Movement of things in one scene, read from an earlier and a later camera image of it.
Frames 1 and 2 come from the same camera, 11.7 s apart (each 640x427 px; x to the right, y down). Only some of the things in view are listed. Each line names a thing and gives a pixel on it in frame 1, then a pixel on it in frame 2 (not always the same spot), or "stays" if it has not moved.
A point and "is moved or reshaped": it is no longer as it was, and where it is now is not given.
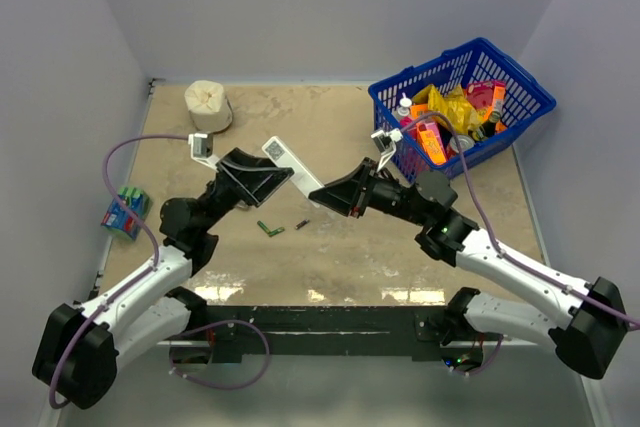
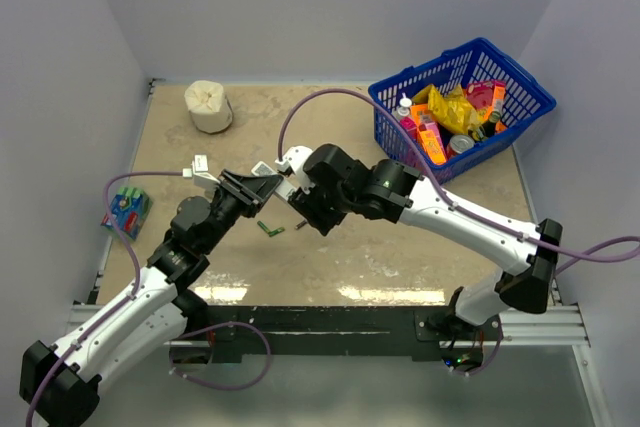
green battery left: (263, 226) stays
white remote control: (281, 156) is moved or reshaped
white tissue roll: (209, 107) stays
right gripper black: (348, 193) to (307, 203)
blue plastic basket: (448, 112) stays
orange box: (430, 141) stays
